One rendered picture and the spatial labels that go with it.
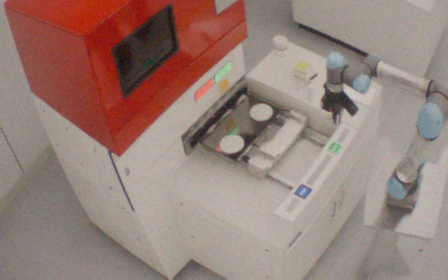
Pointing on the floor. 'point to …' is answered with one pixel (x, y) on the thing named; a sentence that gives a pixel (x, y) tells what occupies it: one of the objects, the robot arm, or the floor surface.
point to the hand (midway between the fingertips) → (338, 125)
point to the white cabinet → (193, 215)
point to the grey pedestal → (391, 259)
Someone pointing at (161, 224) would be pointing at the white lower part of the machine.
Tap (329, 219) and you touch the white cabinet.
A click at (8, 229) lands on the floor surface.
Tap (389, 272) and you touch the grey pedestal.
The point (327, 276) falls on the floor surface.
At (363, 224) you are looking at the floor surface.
